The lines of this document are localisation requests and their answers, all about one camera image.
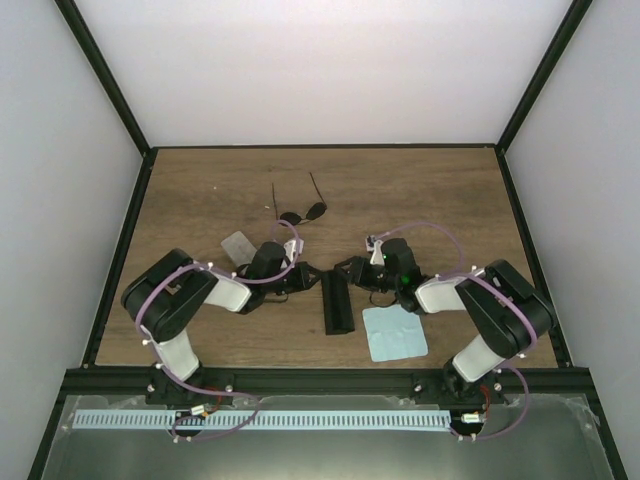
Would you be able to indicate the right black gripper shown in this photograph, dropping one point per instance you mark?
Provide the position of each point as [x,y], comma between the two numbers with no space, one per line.
[360,265]

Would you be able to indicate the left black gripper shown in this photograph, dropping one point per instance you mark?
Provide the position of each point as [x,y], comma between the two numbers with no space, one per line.
[303,280]

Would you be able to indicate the black geometric glasses case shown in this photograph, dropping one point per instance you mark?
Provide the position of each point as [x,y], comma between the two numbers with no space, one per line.
[337,309]

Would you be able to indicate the grey glasses case green lining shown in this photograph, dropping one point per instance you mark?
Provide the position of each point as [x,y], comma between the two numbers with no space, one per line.
[238,248]

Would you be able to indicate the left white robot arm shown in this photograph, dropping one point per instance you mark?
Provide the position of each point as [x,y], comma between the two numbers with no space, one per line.
[165,298]

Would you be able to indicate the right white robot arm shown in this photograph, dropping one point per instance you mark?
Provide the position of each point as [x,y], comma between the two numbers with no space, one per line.
[509,314]

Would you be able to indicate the lower light blue cloth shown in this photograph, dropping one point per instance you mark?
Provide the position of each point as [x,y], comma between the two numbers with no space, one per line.
[394,334]

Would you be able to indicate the grey metal front plate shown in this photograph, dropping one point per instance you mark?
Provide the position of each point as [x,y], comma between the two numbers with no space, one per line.
[540,437]

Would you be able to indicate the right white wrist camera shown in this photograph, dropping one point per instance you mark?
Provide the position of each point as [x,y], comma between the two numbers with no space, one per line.
[374,248]

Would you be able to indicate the white slotted cable duct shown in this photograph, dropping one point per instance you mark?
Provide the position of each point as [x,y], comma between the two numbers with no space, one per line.
[419,420]

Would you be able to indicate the black aluminium frame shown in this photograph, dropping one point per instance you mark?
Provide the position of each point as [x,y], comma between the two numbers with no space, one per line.
[91,378]

